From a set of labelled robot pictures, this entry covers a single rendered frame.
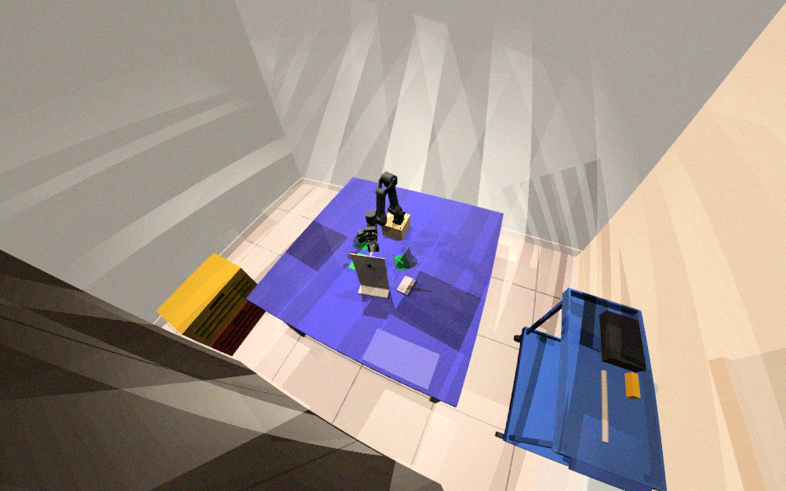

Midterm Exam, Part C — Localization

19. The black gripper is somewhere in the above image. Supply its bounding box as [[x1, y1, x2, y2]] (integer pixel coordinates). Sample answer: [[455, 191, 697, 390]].
[[364, 226, 380, 252]]

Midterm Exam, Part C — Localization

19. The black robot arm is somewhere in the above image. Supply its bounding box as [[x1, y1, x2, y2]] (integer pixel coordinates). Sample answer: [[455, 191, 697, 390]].
[[356, 172, 406, 243]]

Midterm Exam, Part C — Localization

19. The white rectangular block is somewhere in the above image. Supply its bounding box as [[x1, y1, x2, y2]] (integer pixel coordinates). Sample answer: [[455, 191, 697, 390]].
[[397, 276, 417, 296]]

